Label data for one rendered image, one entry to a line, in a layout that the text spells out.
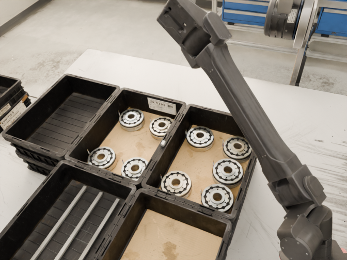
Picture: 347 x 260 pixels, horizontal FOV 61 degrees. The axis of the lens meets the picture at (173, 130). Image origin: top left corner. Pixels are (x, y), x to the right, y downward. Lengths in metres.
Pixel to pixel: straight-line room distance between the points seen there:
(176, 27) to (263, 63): 2.34
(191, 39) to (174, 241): 0.59
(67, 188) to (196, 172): 0.46
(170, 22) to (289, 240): 0.50
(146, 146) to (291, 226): 0.69
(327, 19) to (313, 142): 1.59
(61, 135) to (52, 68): 2.03
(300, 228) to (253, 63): 2.46
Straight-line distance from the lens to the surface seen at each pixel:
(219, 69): 0.63
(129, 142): 1.17
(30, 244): 1.08
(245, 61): 2.98
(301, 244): 0.60
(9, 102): 2.14
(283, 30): 1.21
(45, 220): 1.09
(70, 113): 1.38
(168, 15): 0.68
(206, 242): 0.94
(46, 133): 1.34
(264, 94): 1.55
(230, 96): 0.62
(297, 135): 1.39
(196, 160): 1.09
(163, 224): 0.97
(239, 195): 0.92
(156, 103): 1.21
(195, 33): 0.66
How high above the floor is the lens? 1.71
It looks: 48 degrees down
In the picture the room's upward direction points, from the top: 7 degrees counter-clockwise
